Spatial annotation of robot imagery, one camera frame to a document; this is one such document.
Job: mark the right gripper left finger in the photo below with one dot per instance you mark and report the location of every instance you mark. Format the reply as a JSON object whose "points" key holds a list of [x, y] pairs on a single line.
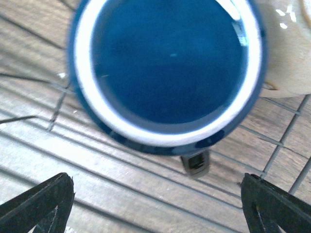
{"points": [[45, 208]]}

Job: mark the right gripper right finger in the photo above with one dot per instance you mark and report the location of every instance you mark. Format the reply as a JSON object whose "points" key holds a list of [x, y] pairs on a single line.
{"points": [[269, 209]]}

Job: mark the black wire dish rack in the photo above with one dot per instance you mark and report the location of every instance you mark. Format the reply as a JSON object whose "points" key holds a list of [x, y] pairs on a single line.
{"points": [[45, 131]]}

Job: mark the blue ceramic mug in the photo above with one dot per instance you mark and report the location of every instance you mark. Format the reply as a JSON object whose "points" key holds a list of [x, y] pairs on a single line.
{"points": [[168, 77]]}

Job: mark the cream ceramic bowl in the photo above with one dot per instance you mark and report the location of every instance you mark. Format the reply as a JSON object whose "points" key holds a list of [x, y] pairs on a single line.
{"points": [[288, 25]]}

